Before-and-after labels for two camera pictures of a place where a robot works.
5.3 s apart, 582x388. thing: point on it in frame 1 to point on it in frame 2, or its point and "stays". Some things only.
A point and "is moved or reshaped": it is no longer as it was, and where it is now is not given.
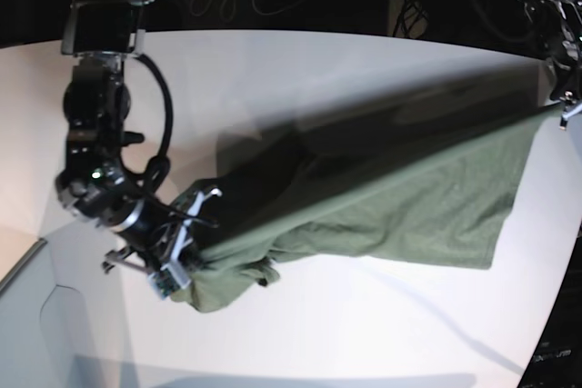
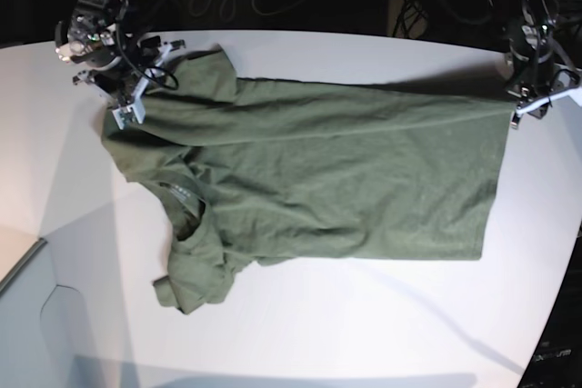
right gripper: [571, 107] to [534, 94]
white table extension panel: [65, 321] stays
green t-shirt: [431, 179] is moved or reshaped
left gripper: [158, 234] to [124, 84]
